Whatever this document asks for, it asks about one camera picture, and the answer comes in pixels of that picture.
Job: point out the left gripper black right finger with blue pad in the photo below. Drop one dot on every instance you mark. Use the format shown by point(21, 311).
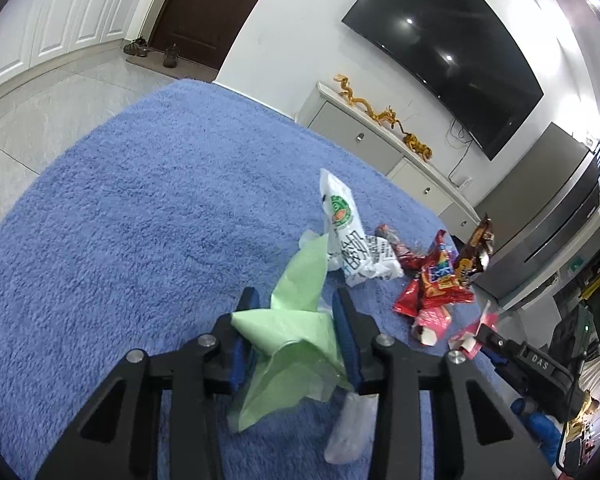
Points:
point(475, 435)

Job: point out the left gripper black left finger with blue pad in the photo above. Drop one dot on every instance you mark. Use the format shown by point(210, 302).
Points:
point(116, 433)

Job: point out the pink torn wrapper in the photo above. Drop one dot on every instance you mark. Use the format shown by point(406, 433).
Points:
point(466, 341)

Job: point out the brown snack bag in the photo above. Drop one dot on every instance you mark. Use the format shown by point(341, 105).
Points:
point(474, 257)

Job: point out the clear plastic bag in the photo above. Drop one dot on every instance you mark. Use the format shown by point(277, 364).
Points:
point(354, 429)

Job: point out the green paper sheet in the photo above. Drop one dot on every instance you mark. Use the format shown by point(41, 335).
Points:
point(297, 353)

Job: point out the blue gloved hand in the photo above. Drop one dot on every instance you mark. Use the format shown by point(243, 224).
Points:
point(542, 430)

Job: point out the red snack bag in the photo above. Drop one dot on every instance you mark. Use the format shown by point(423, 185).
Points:
point(435, 283)

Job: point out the grey refrigerator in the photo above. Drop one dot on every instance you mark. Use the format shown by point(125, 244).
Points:
point(537, 208)

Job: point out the red crumpled wrapper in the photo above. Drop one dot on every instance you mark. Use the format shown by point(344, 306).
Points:
point(409, 259)

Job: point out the blue fluffy blanket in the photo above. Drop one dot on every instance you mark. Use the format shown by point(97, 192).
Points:
point(146, 231)

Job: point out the white printed plastic bag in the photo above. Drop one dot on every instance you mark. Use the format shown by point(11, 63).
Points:
point(359, 256)

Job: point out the golden tiger figurine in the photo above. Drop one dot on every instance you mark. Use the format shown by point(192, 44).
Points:
point(417, 147)

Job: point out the golden dragon figurine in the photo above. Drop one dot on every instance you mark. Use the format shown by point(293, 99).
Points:
point(385, 117)

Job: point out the white tv cabinet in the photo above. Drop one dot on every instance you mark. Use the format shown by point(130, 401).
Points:
point(327, 113)

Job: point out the brown door mat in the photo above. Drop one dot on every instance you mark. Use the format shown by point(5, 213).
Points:
point(184, 69)

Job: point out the brown shoe right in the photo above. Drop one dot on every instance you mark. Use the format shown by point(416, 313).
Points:
point(170, 57)

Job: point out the brown shoe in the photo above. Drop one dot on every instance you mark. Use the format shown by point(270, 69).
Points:
point(170, 57)
point(137, 47)

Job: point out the brown shoe left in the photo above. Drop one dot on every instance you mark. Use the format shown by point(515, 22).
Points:
point(137, 47)

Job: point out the white cupboard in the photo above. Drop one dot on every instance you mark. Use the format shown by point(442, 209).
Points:
point(36, 32)

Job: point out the dark brown door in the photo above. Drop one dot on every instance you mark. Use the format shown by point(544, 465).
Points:
point(201, 30)

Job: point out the black wall television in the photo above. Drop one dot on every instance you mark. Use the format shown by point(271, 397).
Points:
point(463, 54)

